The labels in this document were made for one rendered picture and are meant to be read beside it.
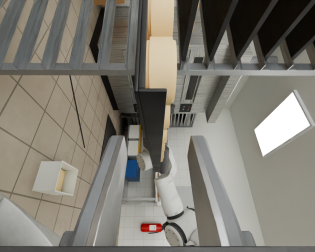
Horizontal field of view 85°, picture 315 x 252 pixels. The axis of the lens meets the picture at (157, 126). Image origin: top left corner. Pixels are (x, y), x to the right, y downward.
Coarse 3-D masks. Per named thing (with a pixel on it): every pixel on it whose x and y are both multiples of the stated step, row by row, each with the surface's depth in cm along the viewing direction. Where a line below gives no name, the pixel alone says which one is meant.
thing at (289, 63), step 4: (284, 40) 59; (280, 44) 61; (284, 44) 59; (280, 48) 61; (284, 48) 59; (288, 48) 57; (284, 52) 59; (288, 52) 57; (284, 56) 59; (288, 56) 57; (284, 60) 59; (288, 60) 57; (292, 60) 59; (288, 64) 57; (292, 64) 55; (288, 68) 57; (292, 68) 58
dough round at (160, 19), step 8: (152, 0) 13; (160, 0) 13; (168, 0) 13; (152, 8) 13; (160, 8) 13; (168, 8) 13; (152, 16) 13; (160, 16) 13; (168, 16) 13; (152, 24) 13; (160, 24) 13; (168, 24) 13; (152, 32) 14; (160, 32) 14; (168, 32) 14
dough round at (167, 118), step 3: (165, 105) 17; (168, 105) 17; (165, 108) 17; (168, 108) 17; (165, 111) 17; (168, 111) 17; (165, 114) 17; (168, 114) 17; (165, 117) 17; (168, 117) 17; (165, 120) 17; (168, 120) 17; (165, 123) 17; (168, 123) 18; (165, 126) 18; (168, 126) 18; (165, 129) 19
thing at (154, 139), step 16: (144, 0) 10; (144, 16) 9; (144, 32) 9; (144, 48) 8; (144, 64) 8; (144, 80) 8; (144, 96) 8; (160, 96) 8; (144, 112) 10; (160, 112) 10; (144, 128) 12; (160, 128) 12; (160, 144) 17
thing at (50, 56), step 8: (64, 0) 68; (56, 8) 63; (64, 8) 67; (56, 16) 63; (64, 16) 65; (56, 24) 63; (64, 24) 64; (56, 32) 63; (48, 40) 58; (56, 40) 61; (48, 48) 58; (56, 48) 60; (48, 56) 58; (56, 56) 59; (40, 64) 55; (48, 64) 58
